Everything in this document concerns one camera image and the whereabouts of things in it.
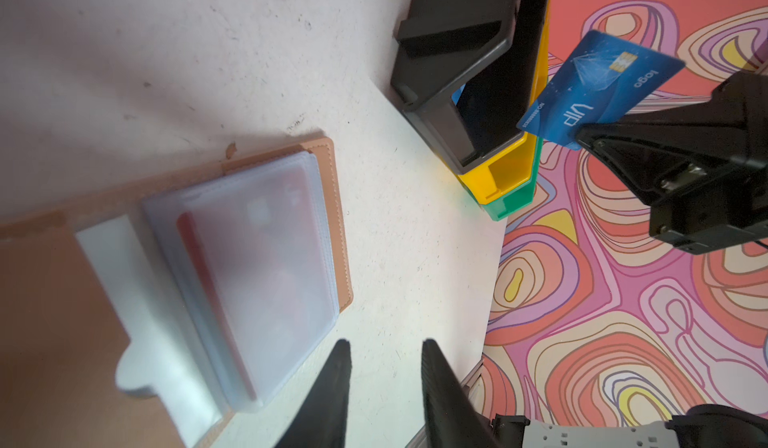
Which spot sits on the tan leather card holder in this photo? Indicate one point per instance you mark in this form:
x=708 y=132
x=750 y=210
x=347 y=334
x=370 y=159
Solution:
x=103 y=340

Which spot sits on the green plastic bin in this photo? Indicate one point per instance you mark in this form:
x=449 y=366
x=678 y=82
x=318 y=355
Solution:
x=518 y=198

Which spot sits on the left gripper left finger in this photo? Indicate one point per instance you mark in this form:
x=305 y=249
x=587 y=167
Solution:
x=321 y=420

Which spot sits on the blue VIP credit card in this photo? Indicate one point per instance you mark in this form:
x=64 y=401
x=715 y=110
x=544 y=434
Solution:
x=601 y=80

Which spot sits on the black plastic bin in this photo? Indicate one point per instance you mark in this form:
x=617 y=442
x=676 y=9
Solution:
x=464 y=72

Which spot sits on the red credit card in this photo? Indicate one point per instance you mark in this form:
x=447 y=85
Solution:
x=224 y=342

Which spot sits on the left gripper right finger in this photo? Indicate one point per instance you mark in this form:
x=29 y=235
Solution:
x=450 y=420

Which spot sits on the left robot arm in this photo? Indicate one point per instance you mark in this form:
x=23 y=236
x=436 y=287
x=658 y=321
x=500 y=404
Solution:
x=706 y=425

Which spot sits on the yellow plastic bin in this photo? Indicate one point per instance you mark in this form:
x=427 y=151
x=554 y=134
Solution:
x=512 y=166

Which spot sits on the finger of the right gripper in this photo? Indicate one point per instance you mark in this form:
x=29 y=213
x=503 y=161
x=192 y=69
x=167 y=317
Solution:
x=661 y=154

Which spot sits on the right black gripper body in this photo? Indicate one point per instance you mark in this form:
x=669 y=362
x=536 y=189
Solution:
x=702 y=212

